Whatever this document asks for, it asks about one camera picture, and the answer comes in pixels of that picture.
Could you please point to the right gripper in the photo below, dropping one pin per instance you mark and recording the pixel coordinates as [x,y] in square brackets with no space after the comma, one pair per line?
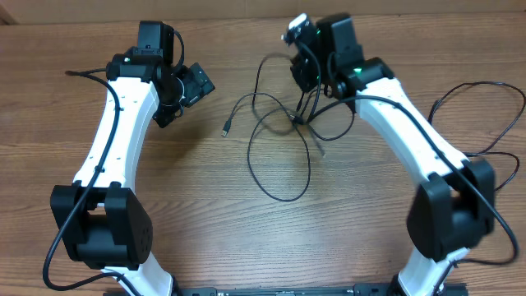
[298,71]

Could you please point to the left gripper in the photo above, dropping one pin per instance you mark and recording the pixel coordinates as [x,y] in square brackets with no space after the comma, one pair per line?
[196,89]

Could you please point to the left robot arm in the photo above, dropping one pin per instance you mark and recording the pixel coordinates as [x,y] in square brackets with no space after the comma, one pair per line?
[100,220]

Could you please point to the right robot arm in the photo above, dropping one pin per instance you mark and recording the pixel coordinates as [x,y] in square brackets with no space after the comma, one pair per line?
[455,197]

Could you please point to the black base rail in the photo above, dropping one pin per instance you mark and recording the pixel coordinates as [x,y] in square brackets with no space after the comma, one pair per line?
[356,290]

